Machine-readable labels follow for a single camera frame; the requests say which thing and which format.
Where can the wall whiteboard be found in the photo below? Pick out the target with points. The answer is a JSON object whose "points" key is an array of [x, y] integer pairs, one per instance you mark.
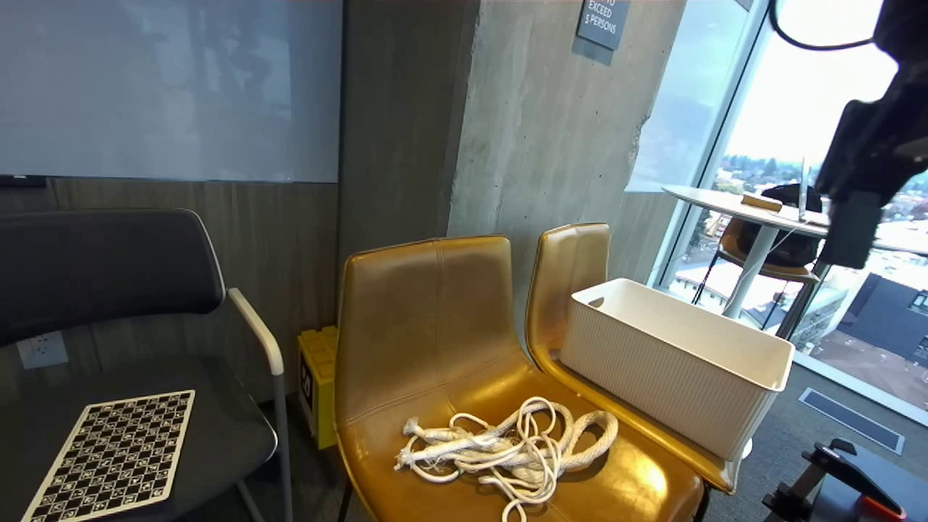
{"points": [[145, 89]]}

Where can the white perforated grid mat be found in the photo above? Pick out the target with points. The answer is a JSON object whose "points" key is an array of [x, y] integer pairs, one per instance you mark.
{"points": [[116, 454]]}

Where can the grey wall sign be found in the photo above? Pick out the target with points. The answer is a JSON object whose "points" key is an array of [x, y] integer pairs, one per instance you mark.
{"points": [[600, 21]]}

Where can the black fabric chair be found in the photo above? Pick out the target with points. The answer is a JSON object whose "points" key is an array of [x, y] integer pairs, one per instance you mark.
{"points": [[97, 272]]}

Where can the white wall label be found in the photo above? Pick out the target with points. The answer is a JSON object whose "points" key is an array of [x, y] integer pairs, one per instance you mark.
{"points": [[45, 349]]}

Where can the dark background chair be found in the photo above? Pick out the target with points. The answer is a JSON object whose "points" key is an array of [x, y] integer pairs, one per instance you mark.
{"points": [[785, 250]]}

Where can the black orange stand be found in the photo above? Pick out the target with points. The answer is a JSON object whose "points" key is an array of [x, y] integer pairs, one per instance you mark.
{"points": [[851, 475]]}

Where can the white plastic basket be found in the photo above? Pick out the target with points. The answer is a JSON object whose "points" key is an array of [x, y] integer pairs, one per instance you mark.
{"points": [[667, 386]]}

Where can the round white table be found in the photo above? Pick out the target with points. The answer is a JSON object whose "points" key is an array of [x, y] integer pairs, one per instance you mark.
{"points": [[714, 201]]}

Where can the large glass window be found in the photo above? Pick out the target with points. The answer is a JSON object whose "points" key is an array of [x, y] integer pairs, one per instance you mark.
{"points": [[696, 96]]}

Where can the floor vent grille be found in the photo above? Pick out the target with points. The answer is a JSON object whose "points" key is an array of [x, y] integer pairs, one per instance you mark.
{"points": [[851, 420]]}

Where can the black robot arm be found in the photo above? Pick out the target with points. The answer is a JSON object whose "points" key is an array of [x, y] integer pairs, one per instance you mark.
{"points": [[887, 134]]}

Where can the black whiteboard eraser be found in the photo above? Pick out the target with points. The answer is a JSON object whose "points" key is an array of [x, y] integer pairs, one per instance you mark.
{"points": [[20, 182]]}

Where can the yellow box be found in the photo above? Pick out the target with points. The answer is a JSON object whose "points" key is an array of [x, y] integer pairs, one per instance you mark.
{"points": [[319, 386]]}

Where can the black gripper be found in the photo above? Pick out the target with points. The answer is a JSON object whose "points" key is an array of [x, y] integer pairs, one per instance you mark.
{"points": [[854, 230]]}

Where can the brown item on table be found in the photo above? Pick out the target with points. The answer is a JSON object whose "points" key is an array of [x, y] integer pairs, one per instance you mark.
{"points": [[761, 201]]}

